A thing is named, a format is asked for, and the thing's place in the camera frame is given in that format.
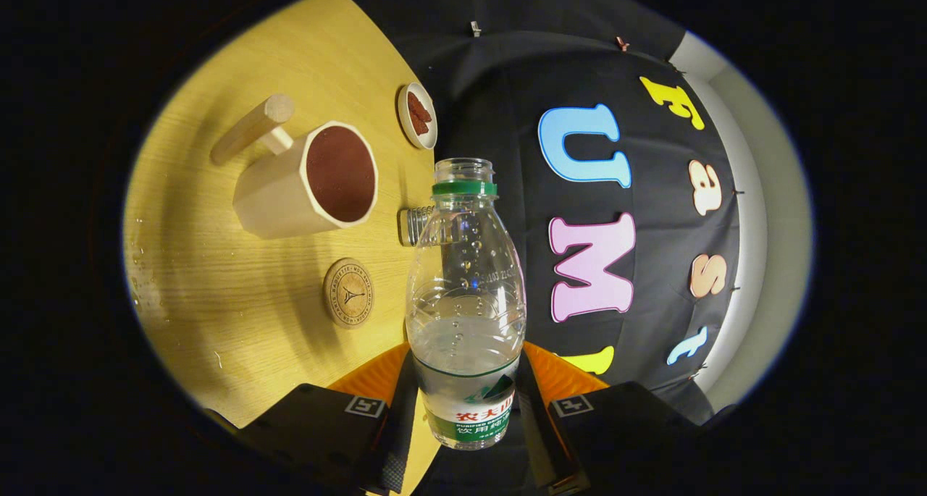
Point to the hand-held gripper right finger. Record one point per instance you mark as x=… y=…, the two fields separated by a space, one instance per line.
x=615 y=427

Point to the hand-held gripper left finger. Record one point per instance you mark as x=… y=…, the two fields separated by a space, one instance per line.
x=326 y=427

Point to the round cork coaster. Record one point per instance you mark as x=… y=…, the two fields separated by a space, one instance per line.
x=348 y=293

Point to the clear plastic juice bottle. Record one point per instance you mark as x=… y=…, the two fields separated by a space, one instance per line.
x=463 y=279

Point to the wooden table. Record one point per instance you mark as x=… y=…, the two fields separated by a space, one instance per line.
x=217 y=300

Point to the brown cookie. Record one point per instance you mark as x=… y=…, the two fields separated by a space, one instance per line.
x=421 y=125
x=418 y=105

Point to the small white round plate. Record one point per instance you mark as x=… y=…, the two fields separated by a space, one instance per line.
x=403 y=119

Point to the black backdrop cloth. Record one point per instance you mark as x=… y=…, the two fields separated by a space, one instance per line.
x=507 y=83

